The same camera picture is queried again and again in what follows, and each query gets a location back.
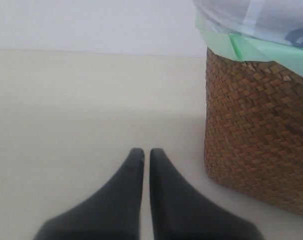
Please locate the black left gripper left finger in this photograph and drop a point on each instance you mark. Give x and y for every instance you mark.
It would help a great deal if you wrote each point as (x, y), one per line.
(112, 213)

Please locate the brown woven wicker basket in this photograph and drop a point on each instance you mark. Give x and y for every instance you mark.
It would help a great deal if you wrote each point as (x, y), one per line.
(254, 130)

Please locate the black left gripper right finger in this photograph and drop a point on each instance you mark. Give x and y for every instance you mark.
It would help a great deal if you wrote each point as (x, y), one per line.
(180, 212)

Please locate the white plastic bin liner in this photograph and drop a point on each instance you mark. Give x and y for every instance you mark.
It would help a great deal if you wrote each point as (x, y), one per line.
(225, 25)

